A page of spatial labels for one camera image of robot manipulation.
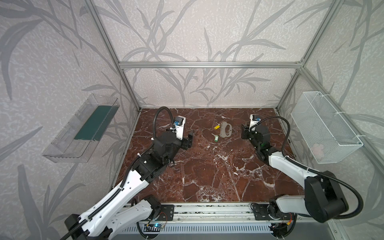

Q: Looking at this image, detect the aluminium frame corner post right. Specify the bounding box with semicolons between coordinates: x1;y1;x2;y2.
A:
275;0;344;112

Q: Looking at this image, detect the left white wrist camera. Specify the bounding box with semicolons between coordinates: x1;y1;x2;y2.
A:
171;116;186;140

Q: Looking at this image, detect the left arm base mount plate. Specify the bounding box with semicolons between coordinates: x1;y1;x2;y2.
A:
143;205;175;222

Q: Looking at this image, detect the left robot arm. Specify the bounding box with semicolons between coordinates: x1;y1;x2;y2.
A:
62;131;194;240

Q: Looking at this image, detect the aluminium frame horizontal bar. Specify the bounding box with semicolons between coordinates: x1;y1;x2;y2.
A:
119;62;302;69

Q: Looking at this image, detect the grey metal carabiner plate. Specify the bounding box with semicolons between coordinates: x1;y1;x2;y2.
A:
220;121;233;138

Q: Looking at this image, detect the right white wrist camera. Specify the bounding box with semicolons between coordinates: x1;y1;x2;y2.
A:
250;114;261;129

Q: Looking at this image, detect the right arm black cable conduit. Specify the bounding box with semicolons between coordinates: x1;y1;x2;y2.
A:
250;115;364;220

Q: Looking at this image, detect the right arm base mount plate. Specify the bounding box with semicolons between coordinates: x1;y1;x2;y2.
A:
250;203;295;221

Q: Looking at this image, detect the small circuit board left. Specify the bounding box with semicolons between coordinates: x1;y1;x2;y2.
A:
145;222;167;232

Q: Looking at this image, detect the small circuit board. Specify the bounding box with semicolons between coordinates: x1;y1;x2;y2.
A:
270;222;291;239
145;222;167;232

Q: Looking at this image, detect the white wire mesh basket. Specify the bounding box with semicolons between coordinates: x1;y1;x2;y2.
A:
291;91;364;164

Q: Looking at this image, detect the aluminium frame corner post left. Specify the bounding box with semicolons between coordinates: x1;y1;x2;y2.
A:
85;0;141;112

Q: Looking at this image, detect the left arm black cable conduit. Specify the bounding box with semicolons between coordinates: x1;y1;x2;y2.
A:
58;106;175;240

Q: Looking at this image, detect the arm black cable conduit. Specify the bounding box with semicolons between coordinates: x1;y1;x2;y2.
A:
250;115;364;220
58;106;175;240

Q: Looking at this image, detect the aluminium frame corner post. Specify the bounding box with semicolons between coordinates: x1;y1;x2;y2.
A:
275;0;344;112
85;0;141;112

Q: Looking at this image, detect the aluminium mounting rail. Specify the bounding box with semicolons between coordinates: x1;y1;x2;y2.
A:
86;201;340;224

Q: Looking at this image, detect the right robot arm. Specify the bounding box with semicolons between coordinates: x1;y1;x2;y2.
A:
241;125;349;223

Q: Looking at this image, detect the clear plastic wall tray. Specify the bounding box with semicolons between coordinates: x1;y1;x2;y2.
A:
43;94;120;164

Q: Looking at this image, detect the small circuit board right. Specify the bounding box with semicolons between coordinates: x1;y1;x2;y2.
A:
270;222;291;239

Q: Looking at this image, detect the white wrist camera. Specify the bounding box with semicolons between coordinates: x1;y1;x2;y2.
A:
171;116;186;140
250;114;261;129

